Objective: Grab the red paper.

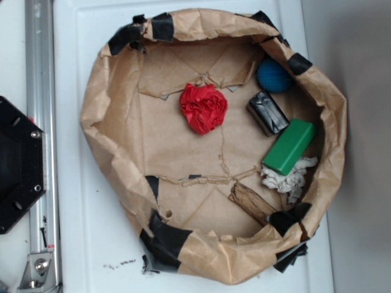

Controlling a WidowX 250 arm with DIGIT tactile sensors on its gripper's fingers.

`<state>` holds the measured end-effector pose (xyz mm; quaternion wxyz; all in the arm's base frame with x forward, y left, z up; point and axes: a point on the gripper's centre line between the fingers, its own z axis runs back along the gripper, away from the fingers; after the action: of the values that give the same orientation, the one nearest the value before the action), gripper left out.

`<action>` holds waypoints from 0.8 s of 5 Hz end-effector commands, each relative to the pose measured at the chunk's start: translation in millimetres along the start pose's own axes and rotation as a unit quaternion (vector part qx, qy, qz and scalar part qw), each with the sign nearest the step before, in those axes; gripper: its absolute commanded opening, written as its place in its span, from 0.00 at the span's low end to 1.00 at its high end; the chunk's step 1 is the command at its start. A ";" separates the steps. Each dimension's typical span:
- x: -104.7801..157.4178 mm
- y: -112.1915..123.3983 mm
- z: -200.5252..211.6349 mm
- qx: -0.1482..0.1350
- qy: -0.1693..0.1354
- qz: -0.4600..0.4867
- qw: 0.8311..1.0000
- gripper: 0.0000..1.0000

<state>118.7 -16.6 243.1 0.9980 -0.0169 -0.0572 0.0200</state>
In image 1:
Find blue yarn ball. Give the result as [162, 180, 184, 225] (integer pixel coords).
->
[257, 58, 294, 93]

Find brown paper bag basin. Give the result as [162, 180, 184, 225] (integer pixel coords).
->
[80, 9, 347, 284]

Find brown wooden piece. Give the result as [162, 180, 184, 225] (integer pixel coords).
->
[228, 181, 277, 226]

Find white plastic tray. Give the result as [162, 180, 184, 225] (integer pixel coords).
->
[53, 1, 334, 292]

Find aluminium extrusion rail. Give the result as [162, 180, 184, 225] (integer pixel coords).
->
[25, 1, 63, 292]

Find crumpled white paper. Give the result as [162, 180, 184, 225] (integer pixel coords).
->
[261, 157, 318, 205]

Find metal corner bracket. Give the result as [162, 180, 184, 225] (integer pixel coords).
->
[17, 252, 56, 292]

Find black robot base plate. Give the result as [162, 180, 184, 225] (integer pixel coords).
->
[1, 96, 45, 235]

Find green rectangular block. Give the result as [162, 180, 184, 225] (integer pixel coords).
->
[262, 118, 317, 176]

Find black taped block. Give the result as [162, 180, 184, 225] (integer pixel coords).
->
[247, 90, 290, 137]

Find crumpled red paper ball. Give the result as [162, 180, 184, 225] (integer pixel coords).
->
[179, 84, 228, 135]

